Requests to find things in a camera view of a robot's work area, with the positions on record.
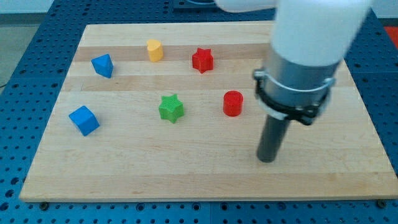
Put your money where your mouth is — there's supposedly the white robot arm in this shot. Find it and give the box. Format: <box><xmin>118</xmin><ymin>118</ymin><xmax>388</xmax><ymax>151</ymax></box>
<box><xmin>215</xmin><ymin>0</ymin><xmax>372</xmax><ymax>107</ymax></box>

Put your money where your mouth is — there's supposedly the green star block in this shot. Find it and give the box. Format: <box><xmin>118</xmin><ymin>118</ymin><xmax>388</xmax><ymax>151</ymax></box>
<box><xmin>159</xmin><ymin>94</ymin><xmax>185</xmax><ymax>123</ymax></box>

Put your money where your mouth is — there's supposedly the red star block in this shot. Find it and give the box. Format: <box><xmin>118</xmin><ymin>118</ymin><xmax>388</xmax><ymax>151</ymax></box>
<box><xmin>192</xmin><ymin>48</ymin><xmax>214</xmax><ymax>73</ymax></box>

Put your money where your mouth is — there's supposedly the red cylinder block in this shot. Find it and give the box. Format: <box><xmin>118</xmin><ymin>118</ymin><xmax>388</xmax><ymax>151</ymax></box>
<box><xmin>223</xmin><ymin>90</ymin><xmax>244</xmax><ymax>117</ymax></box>

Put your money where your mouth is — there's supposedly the wooden board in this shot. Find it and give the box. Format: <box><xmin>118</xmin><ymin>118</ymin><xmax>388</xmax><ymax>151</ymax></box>
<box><xmin>19</xmin><ymin>21</ymin><xmax>397</xmax><ymax>202</ymax></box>

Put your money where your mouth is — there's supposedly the yellow heart block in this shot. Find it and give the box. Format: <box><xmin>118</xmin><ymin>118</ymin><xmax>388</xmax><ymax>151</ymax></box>
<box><xmin>147</xmin><ymin>39</ymin><xmax>164</xmax><ymax>62</ymax></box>

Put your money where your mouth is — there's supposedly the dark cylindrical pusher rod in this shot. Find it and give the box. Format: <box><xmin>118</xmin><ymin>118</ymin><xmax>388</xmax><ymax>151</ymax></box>
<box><xmin>257</xmin><ymin>115</ymin><xmax>290</xmax><ymax>163</ymax></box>

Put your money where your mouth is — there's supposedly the blue triangular block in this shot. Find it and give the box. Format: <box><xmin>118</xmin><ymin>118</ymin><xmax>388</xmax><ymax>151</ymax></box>
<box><xmin>91</xmin><ymin>54</ymin><xmax>113</xmax><ymax>78</ymax></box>

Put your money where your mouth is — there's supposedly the blue cube block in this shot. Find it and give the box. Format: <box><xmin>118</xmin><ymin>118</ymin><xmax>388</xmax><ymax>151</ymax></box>
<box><xmin>68</xmin><ymin>106</ymin><xmax>100</xmax><ymax>136</ymax></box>

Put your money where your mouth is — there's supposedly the black clamp ring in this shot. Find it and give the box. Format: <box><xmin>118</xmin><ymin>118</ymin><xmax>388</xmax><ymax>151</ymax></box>
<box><xmin>252</xmin><ymin>68</ymin><xmax>336</xmax><ymax>126</ymax></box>

